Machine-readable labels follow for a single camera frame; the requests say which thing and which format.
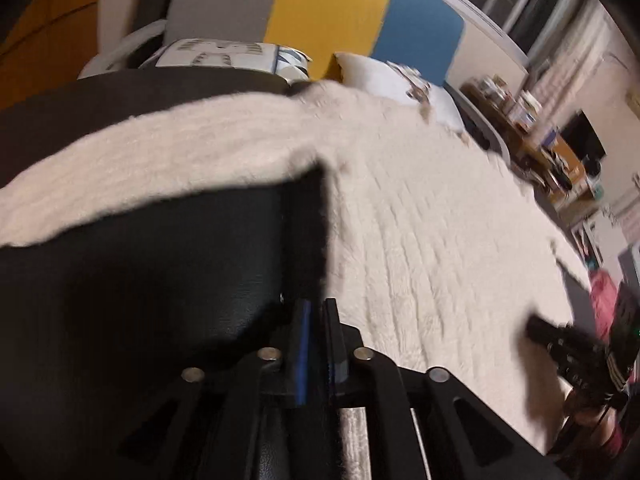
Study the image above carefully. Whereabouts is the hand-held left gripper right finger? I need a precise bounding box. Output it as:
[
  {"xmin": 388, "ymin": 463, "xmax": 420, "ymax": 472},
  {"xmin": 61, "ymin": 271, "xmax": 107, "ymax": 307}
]
[{"xmin": 324, "ymin": 299, "xmax": 566, "ymax": 480}]

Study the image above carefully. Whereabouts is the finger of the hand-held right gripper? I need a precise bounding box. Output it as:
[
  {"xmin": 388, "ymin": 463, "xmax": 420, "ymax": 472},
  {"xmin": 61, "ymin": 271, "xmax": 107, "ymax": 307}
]
[{"xmin": 525, "ymin": 315, "xmax": 576, "ymax": 350}]

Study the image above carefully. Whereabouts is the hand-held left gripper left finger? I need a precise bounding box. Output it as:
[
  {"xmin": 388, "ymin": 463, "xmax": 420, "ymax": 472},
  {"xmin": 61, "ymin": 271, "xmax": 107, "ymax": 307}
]
[{"xmin": 119, "ymin": 299, "xmax": 313, "ymax": 480}]

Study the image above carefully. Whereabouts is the cream fluffy blanket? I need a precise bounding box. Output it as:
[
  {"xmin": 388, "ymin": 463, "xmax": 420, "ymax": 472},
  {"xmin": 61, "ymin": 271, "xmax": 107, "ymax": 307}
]
[{"xmin": 0, "ymin": 80, "xmax": 593, "ymax": 480}]

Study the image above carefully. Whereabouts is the pink fuzzy cloth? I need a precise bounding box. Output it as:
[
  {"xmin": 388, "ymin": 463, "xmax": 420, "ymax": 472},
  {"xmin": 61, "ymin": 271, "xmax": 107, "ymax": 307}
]
[{"xmin": 587, "ymin": 270, "xmax": 618, "ymax": 341}]

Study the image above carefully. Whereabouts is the white storage shelf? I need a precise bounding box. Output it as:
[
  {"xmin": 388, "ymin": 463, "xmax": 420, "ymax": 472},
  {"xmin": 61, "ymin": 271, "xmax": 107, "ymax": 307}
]
[{"xmin": 570, "ymin": 210, "xmax": 626, "ymax": 271}]

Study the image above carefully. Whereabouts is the wooden desk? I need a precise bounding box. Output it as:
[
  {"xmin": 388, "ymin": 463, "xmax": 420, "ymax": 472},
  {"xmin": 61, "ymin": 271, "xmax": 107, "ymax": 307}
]
[{"xmin": 460, "ymin": 77, "xmax": 601, "ymax": 211}]

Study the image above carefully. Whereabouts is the black monitor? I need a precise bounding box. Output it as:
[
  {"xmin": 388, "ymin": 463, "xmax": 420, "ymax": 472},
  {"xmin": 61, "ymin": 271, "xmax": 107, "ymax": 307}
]
[{"xmin": 560, "ymin": 112, "xmax": 607, "ymax": 166}]

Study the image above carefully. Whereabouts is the light grey tubular armrest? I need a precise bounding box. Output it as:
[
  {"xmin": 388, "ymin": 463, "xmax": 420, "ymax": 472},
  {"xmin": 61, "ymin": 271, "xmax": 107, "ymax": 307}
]
[
  {"xmin": 77, "ymin": 20, "xmax": 168, "ymax": 80},
  {"xmin": 445, "ymin": 82, "xmax": 511, "ymax": 161}
]

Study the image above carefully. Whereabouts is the stack of books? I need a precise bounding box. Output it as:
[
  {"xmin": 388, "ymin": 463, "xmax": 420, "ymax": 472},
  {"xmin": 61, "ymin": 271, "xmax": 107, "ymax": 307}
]
[{"xmin": 507, "ymin": 91, "xmax": 543, "ymax": 131}]

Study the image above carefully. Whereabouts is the beige patterned curtain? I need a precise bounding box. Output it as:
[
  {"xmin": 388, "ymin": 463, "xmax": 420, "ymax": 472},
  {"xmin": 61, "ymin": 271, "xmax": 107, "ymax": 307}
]
[{"xmin": 530, "ymin": 0, "xmax": 640, "ymax": 126}]

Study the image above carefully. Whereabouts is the white deer print pillow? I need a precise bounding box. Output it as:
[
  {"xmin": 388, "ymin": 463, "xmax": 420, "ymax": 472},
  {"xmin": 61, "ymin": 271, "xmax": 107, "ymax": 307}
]
[{"xmin": 334, "ymin": 51, "xmax": 468, "ymax": 133}]

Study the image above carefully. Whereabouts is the white grey print cushion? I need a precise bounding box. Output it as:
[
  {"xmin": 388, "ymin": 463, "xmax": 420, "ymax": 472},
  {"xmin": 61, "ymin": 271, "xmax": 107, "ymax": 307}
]
[{"xmin": 150, "ymin": 39, "xmax": 281, "ymax": 73}]

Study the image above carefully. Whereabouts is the large sliding window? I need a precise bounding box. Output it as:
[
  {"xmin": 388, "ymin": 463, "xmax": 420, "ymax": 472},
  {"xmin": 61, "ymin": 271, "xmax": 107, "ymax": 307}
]
[{"xmin": 440, "ymin": 0, "xmax": 583, "ymax": 56}]

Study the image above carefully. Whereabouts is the grey yellow blue backrest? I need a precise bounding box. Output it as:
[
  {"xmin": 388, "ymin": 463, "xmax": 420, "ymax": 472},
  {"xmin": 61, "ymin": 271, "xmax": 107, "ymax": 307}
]
[{"xmin": 165, "ymin": 0, "xmax": 466, "ymax": 88}]

